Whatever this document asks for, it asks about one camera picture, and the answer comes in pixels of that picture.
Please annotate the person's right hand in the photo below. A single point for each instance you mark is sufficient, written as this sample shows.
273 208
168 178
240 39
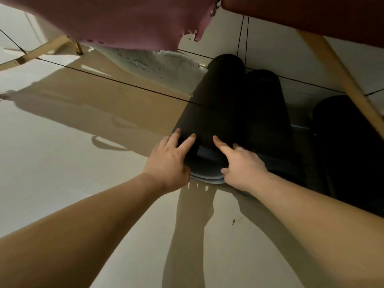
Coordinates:
246 170

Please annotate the person's left hand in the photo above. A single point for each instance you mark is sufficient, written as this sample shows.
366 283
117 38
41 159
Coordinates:
168 170

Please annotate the grey yoga mat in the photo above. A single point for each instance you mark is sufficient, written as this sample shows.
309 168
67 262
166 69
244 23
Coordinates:
345 140
216 101
267 116

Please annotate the person's left forearm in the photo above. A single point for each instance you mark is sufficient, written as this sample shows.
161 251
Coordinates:
78 233

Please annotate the person's right forearm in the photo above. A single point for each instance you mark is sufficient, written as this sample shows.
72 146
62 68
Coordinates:
324 227

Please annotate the wooden massage table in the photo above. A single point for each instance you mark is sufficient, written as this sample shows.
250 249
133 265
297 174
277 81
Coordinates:
300 17

